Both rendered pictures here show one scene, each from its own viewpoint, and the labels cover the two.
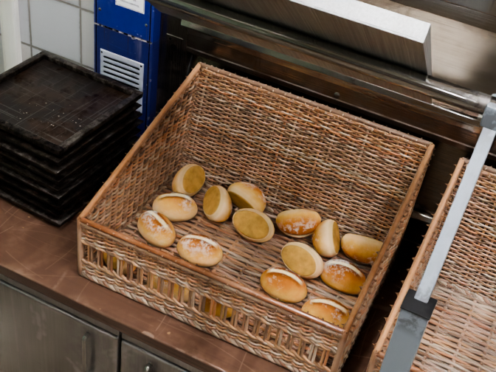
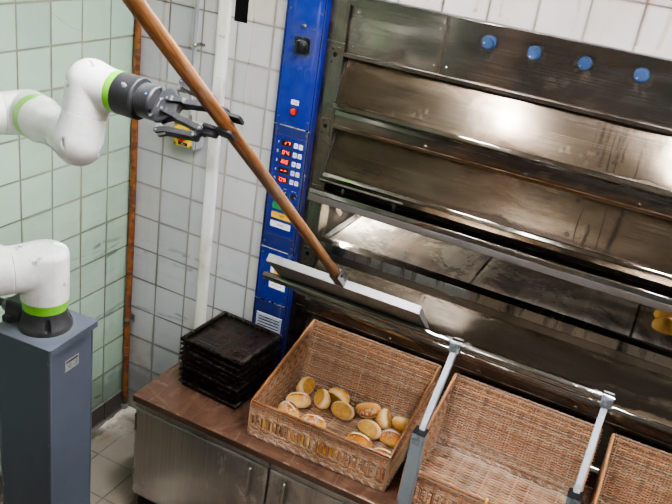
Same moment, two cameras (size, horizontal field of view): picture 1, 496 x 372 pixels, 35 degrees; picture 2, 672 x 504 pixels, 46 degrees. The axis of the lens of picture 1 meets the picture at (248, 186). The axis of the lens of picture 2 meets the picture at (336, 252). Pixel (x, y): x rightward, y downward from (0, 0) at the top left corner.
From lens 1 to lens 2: 1.41 m
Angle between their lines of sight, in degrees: 14
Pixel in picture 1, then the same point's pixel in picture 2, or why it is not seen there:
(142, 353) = (281, 476)
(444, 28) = (443, 304)
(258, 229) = (345, 412)
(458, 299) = (457, 453)
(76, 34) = (242, 301)
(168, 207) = (295, 399)
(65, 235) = (237, 413)
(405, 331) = (414, 444)
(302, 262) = (369, 429)
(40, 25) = (221, 296)
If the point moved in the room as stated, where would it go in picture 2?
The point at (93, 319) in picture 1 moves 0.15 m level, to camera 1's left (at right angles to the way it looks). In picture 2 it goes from (255, 458) to (214, 450)
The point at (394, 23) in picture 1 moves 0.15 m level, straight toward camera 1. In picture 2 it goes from (407, 306) to (398, 328)
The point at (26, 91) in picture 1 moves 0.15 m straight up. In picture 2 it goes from (218, 333) to (221, 299)
